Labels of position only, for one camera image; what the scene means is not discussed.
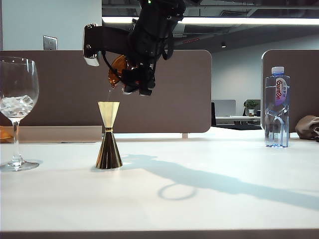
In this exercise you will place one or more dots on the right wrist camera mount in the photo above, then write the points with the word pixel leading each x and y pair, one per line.
pixel 91 49

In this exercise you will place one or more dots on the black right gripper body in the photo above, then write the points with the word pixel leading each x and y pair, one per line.
pixel 149 42

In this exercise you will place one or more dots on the crumpled brown cloth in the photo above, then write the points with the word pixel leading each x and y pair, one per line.
pixel 306 127

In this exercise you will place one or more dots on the metal wall outlet plate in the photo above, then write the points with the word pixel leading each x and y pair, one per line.
pixel 49 42

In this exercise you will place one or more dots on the small amber glass measuring cup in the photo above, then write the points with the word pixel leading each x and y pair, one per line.
pixel 117 67

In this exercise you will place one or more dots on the black ceiling spotlight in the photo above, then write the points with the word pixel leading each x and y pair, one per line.
pixel 223 45

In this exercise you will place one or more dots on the brown desk partition panel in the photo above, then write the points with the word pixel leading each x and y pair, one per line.
pixel 162 99
pixel 304 87

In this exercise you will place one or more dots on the potted green plant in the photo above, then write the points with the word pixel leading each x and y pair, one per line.
pixel 251 105

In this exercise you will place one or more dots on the gold metal jigger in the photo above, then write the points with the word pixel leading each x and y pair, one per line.
pixel 108 152

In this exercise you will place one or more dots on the white background desk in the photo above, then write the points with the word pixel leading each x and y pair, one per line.
pixel 236 119

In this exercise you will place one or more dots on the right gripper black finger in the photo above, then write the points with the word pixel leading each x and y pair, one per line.
pixel 147 82
pixel 132 83

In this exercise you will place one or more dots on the long ceiling light strip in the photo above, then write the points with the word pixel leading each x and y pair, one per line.
pixel 236 21

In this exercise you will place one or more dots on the pale background desk divider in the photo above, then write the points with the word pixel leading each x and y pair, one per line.
pixel 224 107

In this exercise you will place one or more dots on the black office chair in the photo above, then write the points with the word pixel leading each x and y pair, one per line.
pixel 213 114

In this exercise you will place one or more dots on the clear wine glass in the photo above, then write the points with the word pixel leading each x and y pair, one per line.
pixel 15 139

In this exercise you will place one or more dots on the clear plastic water bottle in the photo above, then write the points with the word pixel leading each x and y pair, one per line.
pixel 276 124

